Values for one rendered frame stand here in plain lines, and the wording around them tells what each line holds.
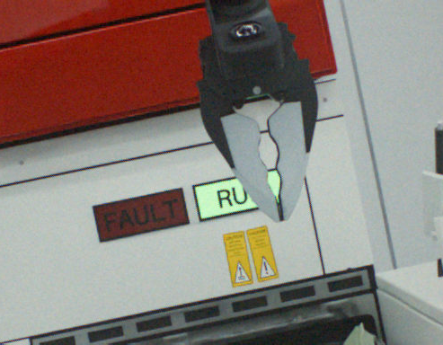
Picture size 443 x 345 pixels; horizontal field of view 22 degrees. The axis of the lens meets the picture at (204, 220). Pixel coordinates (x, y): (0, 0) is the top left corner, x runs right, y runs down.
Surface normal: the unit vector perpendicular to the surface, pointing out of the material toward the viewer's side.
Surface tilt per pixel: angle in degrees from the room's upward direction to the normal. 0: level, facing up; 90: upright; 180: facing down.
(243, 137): 90
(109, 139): 90
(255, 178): 90
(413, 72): 90
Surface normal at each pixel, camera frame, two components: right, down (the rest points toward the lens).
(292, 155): 0.03, 0.05
